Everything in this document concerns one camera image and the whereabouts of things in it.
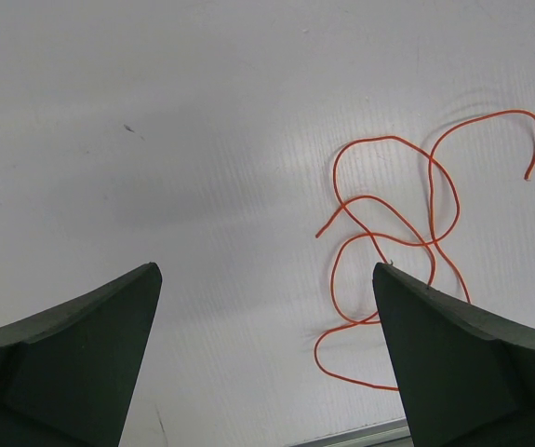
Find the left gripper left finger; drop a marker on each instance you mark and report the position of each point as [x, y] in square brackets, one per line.
[67, 374]

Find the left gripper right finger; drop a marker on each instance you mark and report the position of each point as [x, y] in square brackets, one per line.
[466, 376]

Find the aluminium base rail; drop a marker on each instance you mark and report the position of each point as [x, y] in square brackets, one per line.
[392, 433]

